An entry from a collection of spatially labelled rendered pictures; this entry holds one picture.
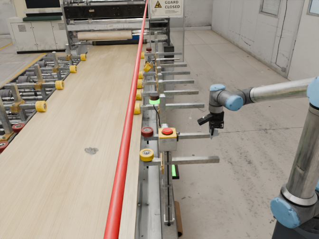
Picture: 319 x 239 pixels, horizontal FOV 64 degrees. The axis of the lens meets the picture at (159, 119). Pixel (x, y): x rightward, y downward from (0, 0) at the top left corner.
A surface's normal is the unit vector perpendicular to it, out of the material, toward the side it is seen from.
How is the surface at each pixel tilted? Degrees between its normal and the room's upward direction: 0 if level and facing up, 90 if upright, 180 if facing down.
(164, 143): 90
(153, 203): 0
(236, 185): 0
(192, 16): 90
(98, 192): 0
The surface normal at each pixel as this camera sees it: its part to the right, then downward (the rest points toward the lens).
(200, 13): 0.08, 0.48
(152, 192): -0.03, -0.88
